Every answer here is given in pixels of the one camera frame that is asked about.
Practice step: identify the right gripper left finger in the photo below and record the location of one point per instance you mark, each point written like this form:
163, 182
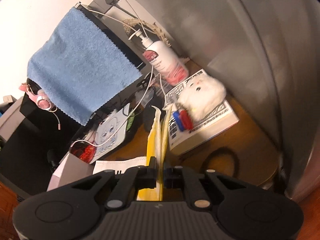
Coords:
125, 187

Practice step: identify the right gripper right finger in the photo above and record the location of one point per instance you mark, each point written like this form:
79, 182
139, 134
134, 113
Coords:
188, 181

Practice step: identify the white yellow shopping bag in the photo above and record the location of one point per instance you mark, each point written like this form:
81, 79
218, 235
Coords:
157, 147

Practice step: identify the red marker pen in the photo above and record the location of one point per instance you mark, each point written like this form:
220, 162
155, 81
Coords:
186, 120

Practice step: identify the anime print mouse pad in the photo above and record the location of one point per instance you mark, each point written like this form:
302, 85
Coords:
111, 132

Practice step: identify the blue marker pen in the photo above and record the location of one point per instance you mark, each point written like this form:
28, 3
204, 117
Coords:
178, 121

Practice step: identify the white cardboard box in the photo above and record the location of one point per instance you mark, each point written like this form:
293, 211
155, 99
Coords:
69, 170

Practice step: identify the black computer monitor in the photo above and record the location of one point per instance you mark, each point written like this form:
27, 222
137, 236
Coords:
100, 79

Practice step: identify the pink lotion pump bottle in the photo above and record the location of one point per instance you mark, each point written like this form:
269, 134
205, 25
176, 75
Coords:
163, 59

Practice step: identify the pink headset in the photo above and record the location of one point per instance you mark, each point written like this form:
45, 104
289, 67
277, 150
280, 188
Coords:
37, 95

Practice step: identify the blue towel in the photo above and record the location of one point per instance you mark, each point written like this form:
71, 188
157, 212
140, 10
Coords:
82, 67

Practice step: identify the round rope framed mirror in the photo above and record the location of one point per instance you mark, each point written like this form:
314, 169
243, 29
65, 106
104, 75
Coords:
130, 25

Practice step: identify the wall power socket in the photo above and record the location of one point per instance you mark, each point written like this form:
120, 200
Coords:
102, 6

